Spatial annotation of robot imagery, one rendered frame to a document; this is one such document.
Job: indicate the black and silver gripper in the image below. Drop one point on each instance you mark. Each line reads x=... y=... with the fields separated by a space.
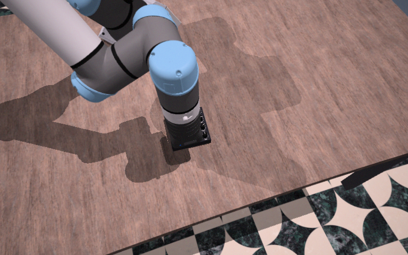
x=184 y=129

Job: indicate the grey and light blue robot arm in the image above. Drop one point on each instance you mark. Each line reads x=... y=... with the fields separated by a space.
x=147 y=41

